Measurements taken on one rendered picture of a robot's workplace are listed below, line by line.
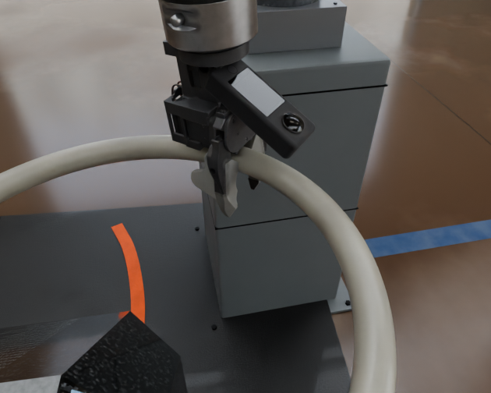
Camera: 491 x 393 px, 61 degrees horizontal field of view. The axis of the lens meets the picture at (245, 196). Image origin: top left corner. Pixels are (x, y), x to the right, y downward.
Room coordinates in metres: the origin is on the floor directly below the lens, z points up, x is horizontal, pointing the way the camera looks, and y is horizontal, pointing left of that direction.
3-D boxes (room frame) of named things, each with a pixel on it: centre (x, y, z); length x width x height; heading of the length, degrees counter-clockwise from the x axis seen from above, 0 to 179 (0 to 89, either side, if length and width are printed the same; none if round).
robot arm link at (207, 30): (0.41, 0.04, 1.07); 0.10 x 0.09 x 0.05; 148
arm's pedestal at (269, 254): (1.01, -0.08, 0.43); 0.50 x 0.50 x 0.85; 12
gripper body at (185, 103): (0.42, 0.03, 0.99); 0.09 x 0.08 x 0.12; 58
